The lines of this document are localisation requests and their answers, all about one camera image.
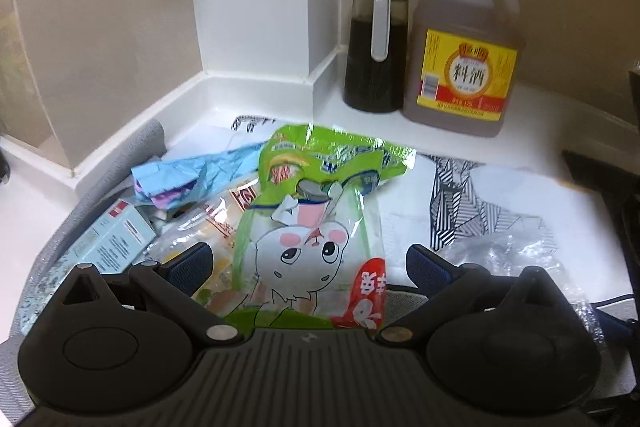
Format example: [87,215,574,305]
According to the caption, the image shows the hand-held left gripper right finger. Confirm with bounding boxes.
[377,244,553,344]

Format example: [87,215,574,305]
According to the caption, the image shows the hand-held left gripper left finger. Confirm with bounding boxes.
[60,243,241,344]

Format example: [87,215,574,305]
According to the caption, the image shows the light blue floral box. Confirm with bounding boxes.
[75,201,160,275]

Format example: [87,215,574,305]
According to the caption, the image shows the clear plastic wrapper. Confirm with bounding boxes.
[440,227,561,278]

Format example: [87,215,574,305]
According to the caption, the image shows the green rabbit snack bag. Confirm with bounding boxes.
[222,123,418,333]

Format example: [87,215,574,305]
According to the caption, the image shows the clear snack wrapper red print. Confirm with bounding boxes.
[147,184,261,308]

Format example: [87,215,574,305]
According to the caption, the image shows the blue crumpled wrapper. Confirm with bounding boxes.
[131,146,266,210]

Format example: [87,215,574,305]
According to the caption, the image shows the grey mat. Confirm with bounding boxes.
[0,119,436,358]

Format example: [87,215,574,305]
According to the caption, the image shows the dark sauce dispenser bottle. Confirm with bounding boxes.
[344,0,410,112]

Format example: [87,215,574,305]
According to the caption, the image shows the cooking wine jug yellow label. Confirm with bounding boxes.
[402,0,527,138]

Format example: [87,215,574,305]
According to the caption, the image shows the black cable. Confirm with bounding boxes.
[590,293,635,309]

